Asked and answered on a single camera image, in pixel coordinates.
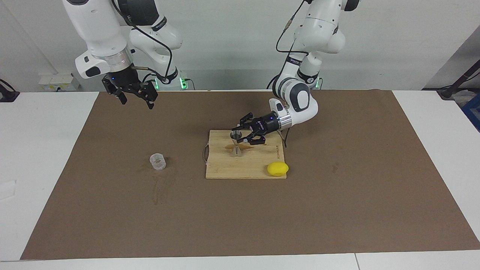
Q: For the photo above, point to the small clear glass cup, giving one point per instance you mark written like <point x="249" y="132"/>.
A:
<point x="157" y="162"/>

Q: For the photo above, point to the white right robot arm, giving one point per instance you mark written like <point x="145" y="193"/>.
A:
<point x="101" y="33"/>

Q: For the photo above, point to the wooden cutting board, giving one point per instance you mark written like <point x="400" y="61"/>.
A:
<point x="243" y="167"/>

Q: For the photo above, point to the blue crate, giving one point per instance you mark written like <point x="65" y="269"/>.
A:
<point x="473" y="116"/>

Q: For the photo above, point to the yellow lemon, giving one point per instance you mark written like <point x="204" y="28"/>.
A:
<point x="277" y="168"/>

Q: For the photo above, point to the black tripod stand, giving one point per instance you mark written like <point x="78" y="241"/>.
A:
<point x="465" y="77"/>

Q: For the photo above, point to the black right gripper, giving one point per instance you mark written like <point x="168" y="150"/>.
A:
<point x="125" y="80"/>

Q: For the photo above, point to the brown table mat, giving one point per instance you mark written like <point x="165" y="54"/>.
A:
<point x="262" y="217"/>

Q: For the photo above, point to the white tape patch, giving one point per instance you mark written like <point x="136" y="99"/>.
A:
<point x="7" y="189"/>

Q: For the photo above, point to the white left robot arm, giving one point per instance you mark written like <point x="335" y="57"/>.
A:
<point x="318" y="33"/>

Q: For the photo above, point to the black stand base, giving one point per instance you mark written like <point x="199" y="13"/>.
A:
<point x="7" y="95"/>

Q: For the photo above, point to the white power socket box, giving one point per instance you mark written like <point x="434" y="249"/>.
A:
<point x="56" y="79"/>

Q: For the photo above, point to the steel double jigger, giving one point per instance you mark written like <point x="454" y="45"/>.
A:
<point x="236" y="135"/>

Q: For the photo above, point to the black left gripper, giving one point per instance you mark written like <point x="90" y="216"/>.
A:
<point x="268" y="124"/>

